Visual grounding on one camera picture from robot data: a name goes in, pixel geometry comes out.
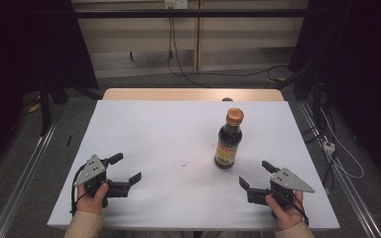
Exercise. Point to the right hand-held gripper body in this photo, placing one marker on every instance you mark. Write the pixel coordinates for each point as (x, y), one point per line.
(289, 181)

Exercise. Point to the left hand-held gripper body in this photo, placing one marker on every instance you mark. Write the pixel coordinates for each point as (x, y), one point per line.
(91, 170)

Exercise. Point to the dark sauce bottle orange cap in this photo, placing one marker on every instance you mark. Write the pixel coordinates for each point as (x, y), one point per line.
(228, 142)

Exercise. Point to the person's left hand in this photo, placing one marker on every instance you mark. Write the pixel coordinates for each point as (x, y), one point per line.
(91, 202)

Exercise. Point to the person's right hand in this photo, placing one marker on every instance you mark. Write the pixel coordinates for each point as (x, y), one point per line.
(289, 216)

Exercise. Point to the small black floor object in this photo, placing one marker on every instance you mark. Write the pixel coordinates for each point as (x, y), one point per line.
(68, 140)

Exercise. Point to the white table board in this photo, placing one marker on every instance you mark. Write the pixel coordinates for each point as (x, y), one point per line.
(162, 132)

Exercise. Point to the white power strip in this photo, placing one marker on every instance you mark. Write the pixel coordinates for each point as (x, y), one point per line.
(329, 146)

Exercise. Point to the black metal stand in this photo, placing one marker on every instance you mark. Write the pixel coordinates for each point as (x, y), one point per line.
(45, 105)
(317, 99)

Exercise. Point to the dark round knob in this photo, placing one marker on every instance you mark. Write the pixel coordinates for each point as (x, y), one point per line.
(227, 99)

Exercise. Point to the wooden table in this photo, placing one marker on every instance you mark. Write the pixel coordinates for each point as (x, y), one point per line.
(165, 94)

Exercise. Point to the yellow tape strip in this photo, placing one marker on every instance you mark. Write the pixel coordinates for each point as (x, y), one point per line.
(34, 107)

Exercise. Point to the black curtain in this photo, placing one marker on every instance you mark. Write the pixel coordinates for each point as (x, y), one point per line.
(20, 49)
(360, 66)

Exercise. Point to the black horizontal bar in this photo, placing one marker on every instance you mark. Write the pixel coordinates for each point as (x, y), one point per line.
(191, 13)

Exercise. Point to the aluminium floor rail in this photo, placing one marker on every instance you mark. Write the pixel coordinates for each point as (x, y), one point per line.
(347, 185)
(26, 175)

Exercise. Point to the wooden vertical post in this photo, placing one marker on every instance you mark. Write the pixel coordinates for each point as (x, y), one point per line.
(197, 39)

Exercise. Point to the white wall outlet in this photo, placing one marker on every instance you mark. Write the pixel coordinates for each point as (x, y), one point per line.
(176, 3)

